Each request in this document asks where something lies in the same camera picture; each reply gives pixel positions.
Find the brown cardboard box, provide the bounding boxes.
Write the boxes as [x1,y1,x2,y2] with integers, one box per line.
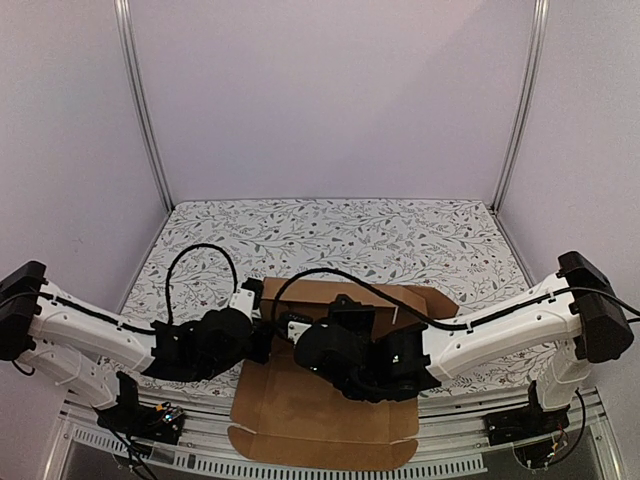
[227,279,459,471]

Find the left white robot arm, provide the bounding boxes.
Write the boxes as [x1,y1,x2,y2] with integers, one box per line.
[1,261,264,434]

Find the floral patterned table mat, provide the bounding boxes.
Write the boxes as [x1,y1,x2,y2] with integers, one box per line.
[89,198,557,401]

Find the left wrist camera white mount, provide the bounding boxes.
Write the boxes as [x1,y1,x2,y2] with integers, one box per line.
[228,278,264,319]

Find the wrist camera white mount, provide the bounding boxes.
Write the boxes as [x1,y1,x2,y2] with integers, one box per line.
[278,311,315,345]
[228,278,264,319]

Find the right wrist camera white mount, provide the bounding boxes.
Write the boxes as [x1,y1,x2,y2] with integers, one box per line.
[278,311,315,345]

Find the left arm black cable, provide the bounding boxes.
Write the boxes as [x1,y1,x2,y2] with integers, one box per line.
[164,243,239,326]

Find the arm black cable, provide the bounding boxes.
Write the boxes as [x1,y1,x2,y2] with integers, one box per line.
[164,243,239,326]
[271,267,640,331]

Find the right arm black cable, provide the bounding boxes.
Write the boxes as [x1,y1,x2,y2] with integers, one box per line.
[271,267,640,331]

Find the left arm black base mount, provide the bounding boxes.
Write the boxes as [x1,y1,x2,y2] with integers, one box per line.
[96,372,186,445]

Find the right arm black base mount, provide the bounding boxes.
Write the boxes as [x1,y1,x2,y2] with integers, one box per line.
[482,381,569,469]

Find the front aluminium rail base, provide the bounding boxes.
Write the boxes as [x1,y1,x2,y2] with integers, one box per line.
[41,369,632,479]

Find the left aluminium frame post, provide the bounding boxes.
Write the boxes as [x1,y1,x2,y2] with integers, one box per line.
[114,0,175,214]

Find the aluminium frame post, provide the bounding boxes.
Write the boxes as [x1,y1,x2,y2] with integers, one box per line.
[114,0,175,214]
[490,0,550,216]

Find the right aluminium frame post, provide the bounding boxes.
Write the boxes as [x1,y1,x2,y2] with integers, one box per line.
[490,0,550,216]

